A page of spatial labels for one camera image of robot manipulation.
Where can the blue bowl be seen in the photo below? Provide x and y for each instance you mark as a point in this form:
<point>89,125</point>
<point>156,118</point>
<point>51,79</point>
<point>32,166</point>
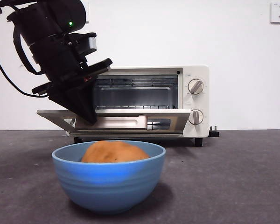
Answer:
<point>107,186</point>

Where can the glass oven door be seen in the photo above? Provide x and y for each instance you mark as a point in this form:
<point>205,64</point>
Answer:
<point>177,121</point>

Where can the pale grey left camera box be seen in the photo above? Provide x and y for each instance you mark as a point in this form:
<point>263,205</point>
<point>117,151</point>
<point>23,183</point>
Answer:
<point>92,45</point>

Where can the white toaster oven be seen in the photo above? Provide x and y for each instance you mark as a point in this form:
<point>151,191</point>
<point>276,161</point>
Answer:
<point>200,130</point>

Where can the beige round oven knob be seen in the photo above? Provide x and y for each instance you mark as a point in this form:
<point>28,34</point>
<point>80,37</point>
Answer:
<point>196,86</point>
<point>198,116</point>

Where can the metal oven rack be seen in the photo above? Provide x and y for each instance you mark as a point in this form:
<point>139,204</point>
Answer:
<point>121,107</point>

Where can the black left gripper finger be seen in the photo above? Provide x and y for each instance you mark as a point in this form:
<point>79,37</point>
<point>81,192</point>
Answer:
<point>88,98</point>
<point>70,102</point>

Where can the brown potato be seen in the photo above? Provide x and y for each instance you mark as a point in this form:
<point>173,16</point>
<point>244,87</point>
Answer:
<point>114,152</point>

